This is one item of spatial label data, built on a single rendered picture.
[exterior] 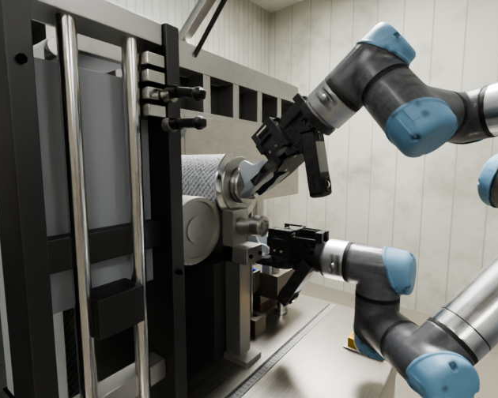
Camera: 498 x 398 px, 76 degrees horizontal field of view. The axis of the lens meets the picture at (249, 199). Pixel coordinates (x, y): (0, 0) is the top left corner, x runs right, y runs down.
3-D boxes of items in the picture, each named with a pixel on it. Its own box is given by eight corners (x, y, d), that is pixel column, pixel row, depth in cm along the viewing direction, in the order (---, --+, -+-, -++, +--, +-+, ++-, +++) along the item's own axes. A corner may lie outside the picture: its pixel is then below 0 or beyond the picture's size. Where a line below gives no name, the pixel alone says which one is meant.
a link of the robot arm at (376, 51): (409, 41, 40) (373, 7, 44) (342, 105, 46) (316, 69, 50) (429, 66, 45) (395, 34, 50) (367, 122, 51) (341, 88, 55)
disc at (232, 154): (215, 224, 60) (215, 146, 59) (213, 224, 61) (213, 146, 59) (259, 215, 72) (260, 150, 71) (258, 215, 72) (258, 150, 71)
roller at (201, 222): (173, 271, 53) (171, 200, 51) (93, 247, 68) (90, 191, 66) (220, 254, 62) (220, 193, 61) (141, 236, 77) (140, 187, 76)
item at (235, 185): (261, 173, 68) (254, 207, 67) (253, 173, 69) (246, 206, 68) (240, 161, 62) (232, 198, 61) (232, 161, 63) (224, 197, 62)
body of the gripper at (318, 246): (283, 222, 72) (334, 228, 65) (282, 259, 73) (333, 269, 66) (264, 227, 66) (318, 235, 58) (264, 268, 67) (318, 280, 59)
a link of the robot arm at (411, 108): (488, 122, 41) (435, 70, 47) (440, 114, 36) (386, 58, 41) (439, 162, 47) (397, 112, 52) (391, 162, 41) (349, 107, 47)
